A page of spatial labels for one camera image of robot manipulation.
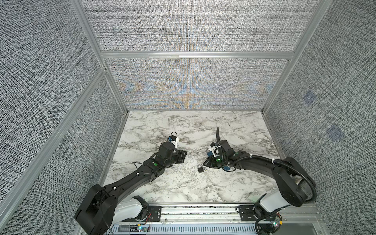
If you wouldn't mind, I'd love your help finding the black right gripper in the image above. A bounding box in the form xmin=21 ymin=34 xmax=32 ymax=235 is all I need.
xmin=201 ymin=155 xmax=227 ymax=169

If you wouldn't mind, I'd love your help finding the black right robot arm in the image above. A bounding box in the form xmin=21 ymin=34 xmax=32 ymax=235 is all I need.
xmin=204 ymin=140 xmax=317 ymax=218

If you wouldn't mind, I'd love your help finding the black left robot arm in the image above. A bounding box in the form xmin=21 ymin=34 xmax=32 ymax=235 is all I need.
xmin=74 ymin=142 xmax=187 ymax=235

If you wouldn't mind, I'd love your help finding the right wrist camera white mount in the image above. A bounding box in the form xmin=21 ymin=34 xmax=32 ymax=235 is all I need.
xmin=207 ymin=143 xmax=221 ymax=158

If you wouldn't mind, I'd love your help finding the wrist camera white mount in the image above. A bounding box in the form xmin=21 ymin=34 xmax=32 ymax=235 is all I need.
xmin=167 ymin=131 xmax=179 ymax=148
xmin=207 ymin=143 xmax=221 ymax=158

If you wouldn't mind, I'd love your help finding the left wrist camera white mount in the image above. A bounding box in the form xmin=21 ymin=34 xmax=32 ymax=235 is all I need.
xmin=167 ymin=131 xmax=179 ymax=148

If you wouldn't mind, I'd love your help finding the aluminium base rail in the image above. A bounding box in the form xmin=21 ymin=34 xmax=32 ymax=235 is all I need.
xmin=105 ymin=203 xmax=330 ymax=235

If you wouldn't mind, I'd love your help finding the black corrugated cable right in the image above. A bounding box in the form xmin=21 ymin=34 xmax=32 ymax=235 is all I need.
xmin=215 ymin=127 xmax=318 ymax=204

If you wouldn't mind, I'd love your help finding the thin black cable left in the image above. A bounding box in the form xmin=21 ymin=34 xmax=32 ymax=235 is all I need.
xmin=99 ymin=202 xmax=150 ymax=235

